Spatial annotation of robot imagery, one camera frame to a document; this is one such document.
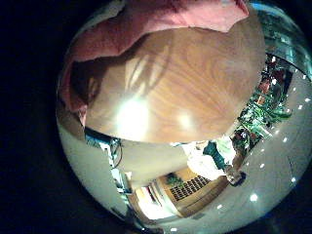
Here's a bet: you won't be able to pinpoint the small potted plant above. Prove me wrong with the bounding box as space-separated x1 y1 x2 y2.
165 173 183 187

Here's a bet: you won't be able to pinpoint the person in white shirt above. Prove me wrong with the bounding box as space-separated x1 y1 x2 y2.
181 135 248 188

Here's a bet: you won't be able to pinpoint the wooden slatted cabinet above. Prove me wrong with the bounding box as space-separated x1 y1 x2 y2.
159 169 232 218

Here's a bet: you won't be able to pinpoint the large green leafy plants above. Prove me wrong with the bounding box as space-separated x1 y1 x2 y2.
232 53 293 154

